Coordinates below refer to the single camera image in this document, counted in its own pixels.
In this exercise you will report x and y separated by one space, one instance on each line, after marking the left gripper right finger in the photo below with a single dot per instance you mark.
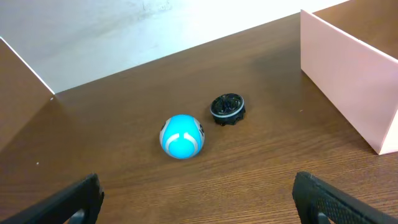
319 202

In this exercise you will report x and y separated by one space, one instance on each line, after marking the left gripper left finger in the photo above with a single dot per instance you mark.
78 203

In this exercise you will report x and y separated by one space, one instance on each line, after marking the blue robot ball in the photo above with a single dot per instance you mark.
182 136

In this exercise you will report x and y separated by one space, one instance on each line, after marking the black round wheel cap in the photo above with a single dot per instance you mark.
228 109

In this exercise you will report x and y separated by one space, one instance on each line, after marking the pink cardboard box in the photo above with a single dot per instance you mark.
350 52

